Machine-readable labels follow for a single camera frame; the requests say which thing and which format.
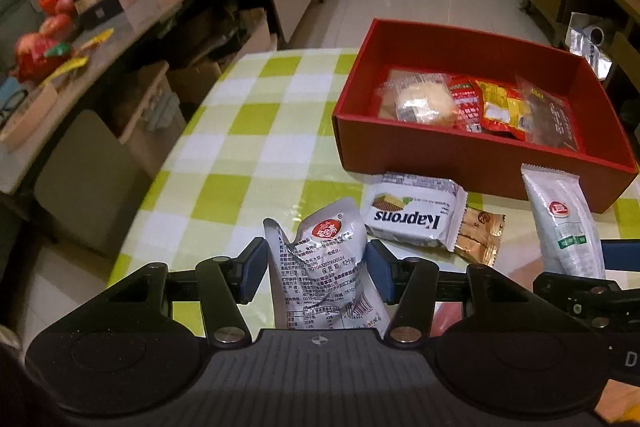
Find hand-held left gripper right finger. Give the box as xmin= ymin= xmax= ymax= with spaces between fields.
xmin=366 ymin=241 xmax=540 ymax=345

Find clear packet of dark snacks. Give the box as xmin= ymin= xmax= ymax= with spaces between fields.
xmin=515 ymin=77 xmax=587 ymax=154

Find green checkered tablecloth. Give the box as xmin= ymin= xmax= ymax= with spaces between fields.
xmin=107 ymin=47 xmax=640 ymax=343

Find red apple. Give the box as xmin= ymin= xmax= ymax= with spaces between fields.
xmin=40 ymin=0 xmax=77 ymax=42

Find silver foil bag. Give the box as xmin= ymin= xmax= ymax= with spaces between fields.
xmin=565 ymin=12 xmax=617 ymax=81

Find yellow snack wrapper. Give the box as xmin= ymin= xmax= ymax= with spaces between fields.
xmin=42 ymin=28 xmax=116 ymax=84

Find red cardboard box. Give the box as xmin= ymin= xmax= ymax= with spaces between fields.
xmin=331 ymin=18 xmax=640 ymax=214

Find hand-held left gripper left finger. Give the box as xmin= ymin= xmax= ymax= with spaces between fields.
xmin=102 ymin=237 xmax=268 ymax=348

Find white wafer packet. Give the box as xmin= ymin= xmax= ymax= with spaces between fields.
xmin=362 ymin=172 xmax=468 ymax=253

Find long grey sideboard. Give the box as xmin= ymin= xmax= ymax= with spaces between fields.
xmin=0 ymin=0 xmax=323 ymax=208

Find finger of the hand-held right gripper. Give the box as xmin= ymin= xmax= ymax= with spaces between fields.
xmin=532 ymin=272 xmax=640 ymax=333
xmin=600 ymin=241 xmax=640 ymax=278

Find white long snack packet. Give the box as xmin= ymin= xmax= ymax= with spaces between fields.
xmin=520 ymin=163 xmax=607 ymax=280

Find beige stool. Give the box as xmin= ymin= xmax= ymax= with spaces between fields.
xmin=34 ymin=109 xmax=168 ymax=259

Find red plastic bag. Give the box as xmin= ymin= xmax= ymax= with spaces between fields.
xmin=14 ymin=32 xmax=76 ymax=82

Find clear bun packet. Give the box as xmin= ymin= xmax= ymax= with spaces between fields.
xmin=376 ymin=69 xmax=458 ymax=128

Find wooden tray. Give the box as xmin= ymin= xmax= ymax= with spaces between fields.
xmin=0 ymin=82 xmax=59 ymax=150

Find black gift box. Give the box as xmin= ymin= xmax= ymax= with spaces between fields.
xmin=69 ymin=0 xmax=125 ymax=30

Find cardboard boxes under sideboard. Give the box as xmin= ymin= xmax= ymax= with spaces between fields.
xmin=165 ymin=4 xmax=279 ymax=105

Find yellow red snack packet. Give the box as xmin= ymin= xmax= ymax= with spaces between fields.
xmin=475 ymin=79 xmax=535 ymax=142

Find red spicy snack packet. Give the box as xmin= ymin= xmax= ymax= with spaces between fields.
xmin=448 ymin=76 xmax=485 ymax=134

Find black eyeglasses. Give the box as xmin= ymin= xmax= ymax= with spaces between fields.
xmin=0 ymin=88 xmax=30 ymax=124

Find silver snack packet red label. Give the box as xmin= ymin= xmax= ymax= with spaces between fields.
xmin=263 ymin=199 xmax=391 ymax=330

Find small brown snack packet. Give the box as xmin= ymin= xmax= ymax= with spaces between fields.
xmin=454 ymin=206 xmax=507 ymax=268

